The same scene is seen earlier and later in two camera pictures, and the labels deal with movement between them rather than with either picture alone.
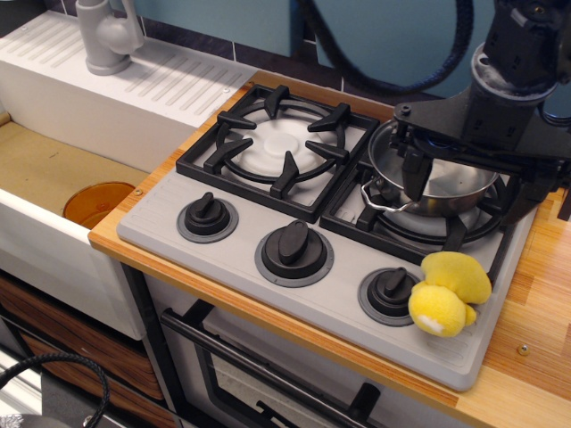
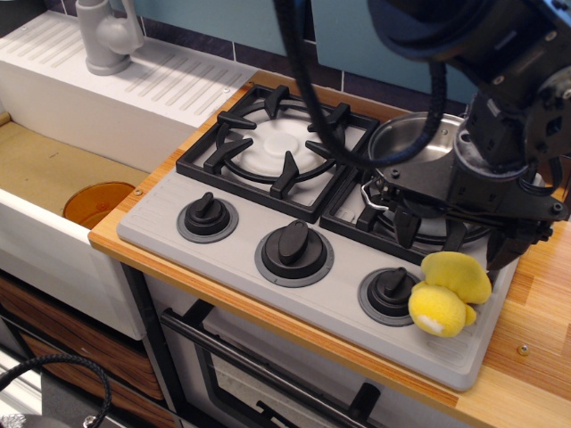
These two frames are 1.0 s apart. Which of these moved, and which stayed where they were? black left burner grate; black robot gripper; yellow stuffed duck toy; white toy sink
Moved: black robot gripper
Stayed: yellow stuffed duck toy; white toy sink; black left burner grate
